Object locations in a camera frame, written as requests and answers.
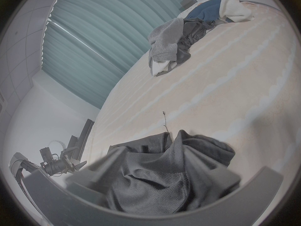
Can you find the grey knitted garment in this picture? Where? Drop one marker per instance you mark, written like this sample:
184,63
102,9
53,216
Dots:
164,39

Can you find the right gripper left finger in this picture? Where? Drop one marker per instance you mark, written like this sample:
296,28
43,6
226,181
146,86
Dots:
79,166

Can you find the black shiny garment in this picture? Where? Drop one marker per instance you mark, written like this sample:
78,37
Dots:
191,32

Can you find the blue-green curtain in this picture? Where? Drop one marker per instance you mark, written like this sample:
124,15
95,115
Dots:
77,67
117,15

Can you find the dark blue garment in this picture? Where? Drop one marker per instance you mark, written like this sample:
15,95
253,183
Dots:
204,10

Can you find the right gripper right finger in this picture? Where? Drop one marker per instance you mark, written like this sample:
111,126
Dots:
89,180

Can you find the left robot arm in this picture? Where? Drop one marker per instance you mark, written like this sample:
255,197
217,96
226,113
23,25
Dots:
21,161

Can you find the dark grey garment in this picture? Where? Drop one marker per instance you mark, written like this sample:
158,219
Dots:
164,173

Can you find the white garment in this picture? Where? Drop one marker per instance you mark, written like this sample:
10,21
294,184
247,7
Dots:
160,67

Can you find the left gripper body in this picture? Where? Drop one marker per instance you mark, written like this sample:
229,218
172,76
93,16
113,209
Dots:
60,166

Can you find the cream garment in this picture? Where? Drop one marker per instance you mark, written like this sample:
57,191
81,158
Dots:
232,8

